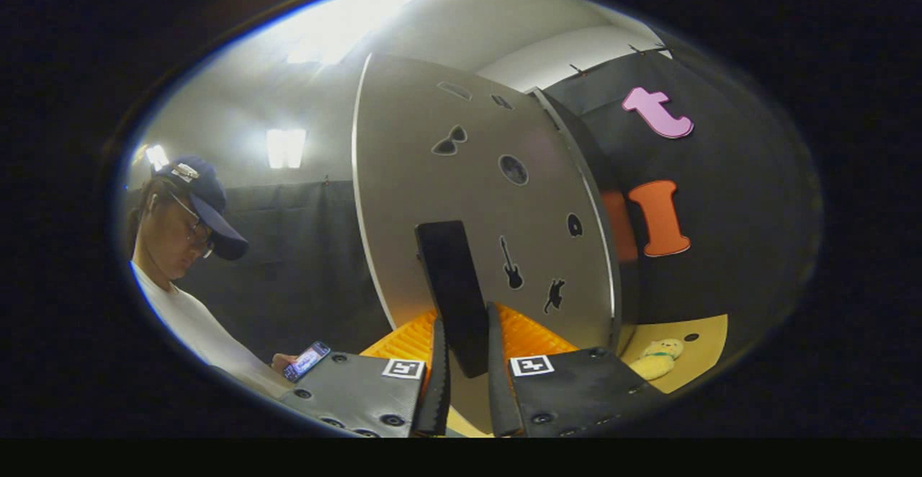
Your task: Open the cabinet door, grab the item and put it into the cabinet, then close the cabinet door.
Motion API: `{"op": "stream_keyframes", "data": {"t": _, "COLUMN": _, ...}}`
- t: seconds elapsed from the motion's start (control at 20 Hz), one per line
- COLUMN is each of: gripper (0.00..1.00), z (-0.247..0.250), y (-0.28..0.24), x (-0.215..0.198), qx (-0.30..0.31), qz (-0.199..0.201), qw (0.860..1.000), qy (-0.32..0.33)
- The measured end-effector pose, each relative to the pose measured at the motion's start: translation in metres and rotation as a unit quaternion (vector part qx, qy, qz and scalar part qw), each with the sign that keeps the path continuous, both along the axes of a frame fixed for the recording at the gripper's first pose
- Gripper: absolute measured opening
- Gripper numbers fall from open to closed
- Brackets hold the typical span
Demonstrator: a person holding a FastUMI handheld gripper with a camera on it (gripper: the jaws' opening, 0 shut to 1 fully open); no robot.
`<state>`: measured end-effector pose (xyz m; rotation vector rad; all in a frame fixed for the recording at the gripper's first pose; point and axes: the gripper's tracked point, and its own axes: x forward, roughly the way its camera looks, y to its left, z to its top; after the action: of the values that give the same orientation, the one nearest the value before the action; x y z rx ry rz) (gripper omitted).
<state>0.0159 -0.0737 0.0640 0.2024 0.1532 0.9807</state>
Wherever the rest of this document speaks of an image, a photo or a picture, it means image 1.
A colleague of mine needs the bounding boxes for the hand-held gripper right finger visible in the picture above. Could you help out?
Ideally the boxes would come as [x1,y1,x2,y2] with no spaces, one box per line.
[487,302,668,438]

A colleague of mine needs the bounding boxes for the yellow plush toy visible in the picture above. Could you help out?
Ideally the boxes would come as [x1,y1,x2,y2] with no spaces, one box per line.
[628,338,685,381]

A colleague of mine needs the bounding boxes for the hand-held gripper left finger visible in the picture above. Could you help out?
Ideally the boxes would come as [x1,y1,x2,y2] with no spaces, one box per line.
[277,304,452,438]

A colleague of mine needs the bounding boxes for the smartphone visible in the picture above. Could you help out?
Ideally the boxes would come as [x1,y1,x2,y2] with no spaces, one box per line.
[282,341,332,383]

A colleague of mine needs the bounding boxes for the black door handle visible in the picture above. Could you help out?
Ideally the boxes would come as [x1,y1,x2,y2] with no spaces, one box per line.
[415,220,491,379]

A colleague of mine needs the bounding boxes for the ceiling light panel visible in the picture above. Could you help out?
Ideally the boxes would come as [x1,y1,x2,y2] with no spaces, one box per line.
[277,0,415,67]

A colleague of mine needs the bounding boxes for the eyeglasses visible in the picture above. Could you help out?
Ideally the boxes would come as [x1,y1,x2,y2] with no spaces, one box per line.
[169,192,215,259]

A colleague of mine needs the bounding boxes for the black backdrop cloth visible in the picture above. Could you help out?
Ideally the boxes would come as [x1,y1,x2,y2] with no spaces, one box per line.
[122,45,822,391]

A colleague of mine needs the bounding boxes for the dark blue cap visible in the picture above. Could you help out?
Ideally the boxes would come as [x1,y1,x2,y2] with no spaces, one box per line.
[153,156,250,262]

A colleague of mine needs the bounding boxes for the grey cabinet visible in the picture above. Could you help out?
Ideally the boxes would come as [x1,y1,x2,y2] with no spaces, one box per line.
[532,86,643,354]

